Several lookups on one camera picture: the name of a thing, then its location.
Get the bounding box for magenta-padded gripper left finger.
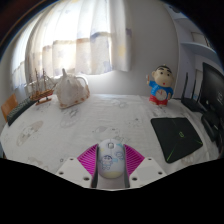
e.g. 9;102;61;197
55;143;100;189

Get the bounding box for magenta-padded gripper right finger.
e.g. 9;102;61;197
123;143;167;189

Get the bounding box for white cartoon-print computer mouse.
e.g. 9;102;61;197
96;138;127;180

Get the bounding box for black mouse pad green lines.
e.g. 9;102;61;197
150;116;204;164

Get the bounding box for white cartoon-print tablecloth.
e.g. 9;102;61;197
0;93;221;191

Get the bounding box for large white conch shell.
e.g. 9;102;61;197
54;68;91;109

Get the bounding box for cartoon boy figurine clock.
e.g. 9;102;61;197
145;64;175;107

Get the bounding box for wooden model sailing ship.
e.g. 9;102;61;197
28;68;58;106

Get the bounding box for black router with antennas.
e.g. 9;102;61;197
180;72;208;113

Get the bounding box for black keyboard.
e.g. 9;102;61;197
6;98;38;127

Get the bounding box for black monitor stand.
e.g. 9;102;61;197
201;111;224;143

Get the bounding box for orange wooden chair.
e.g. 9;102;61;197
0;93;19;123

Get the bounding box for black computer monitor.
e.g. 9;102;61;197
199;61;224;118

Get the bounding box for white patterned curtain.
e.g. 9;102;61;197
11;0;133;89

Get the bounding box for white wall shelf unit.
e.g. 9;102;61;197
166;3;218;63

